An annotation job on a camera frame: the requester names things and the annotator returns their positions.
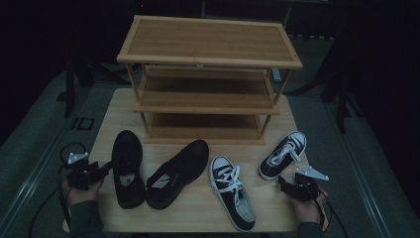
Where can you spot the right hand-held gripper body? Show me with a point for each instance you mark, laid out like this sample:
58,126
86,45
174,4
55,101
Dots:
305,188

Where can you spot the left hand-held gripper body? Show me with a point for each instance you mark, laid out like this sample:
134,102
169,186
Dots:
82,175

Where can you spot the black and white canvas sneaker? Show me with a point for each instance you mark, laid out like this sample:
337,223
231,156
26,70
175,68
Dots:
274,168
232,201

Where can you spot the wooden shoe rack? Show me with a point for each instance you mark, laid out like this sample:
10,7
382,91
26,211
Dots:
208,39

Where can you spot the person's left hand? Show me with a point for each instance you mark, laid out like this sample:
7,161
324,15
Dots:
82,196

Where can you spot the person's right hand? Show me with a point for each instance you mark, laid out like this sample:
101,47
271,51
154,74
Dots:
310,211

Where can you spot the black shoe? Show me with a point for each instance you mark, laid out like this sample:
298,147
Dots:
191,158
127,155

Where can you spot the black metal stand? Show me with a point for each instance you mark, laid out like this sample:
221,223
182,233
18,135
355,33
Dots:
69,86

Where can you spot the grey metal bar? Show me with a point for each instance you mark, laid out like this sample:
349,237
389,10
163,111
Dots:
276,75

